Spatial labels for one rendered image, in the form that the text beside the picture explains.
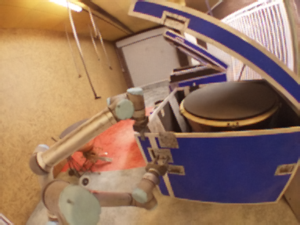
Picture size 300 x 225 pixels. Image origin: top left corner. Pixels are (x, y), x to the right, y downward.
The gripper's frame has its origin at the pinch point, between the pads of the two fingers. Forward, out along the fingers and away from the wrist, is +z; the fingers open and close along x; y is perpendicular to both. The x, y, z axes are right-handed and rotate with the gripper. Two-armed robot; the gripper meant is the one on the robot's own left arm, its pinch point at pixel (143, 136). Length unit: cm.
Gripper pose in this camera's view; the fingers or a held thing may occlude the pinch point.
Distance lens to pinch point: 94.9
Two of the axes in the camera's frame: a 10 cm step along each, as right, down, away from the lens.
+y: 8.9, 0.9, -4.5
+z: 1.3, 8.9, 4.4
